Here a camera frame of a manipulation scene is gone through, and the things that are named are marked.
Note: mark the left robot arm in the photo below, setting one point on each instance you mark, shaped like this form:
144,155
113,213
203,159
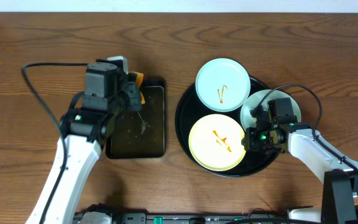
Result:
110,90

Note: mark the light blue plate with sauce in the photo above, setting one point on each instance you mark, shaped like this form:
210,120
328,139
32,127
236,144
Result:
222,84

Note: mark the round black serving tray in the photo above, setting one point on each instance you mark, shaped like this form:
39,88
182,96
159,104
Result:
189,110

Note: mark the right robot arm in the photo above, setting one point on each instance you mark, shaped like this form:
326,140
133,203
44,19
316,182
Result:
337,172

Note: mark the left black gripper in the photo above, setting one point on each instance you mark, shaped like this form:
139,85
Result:
131,91

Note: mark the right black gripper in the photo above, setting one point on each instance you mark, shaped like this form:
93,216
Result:
249,141

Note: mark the black rectangular water tray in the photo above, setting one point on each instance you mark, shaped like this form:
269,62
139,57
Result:
141,134

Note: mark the pale green plate with sauce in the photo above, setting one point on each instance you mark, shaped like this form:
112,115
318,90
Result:
247,120

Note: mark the yellow plate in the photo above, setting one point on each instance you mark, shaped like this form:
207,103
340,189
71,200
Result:
215,142

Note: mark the orange sponge with green pad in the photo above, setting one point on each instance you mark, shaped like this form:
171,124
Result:
138,77

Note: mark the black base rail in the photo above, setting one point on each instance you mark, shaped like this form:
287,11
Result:
101,213

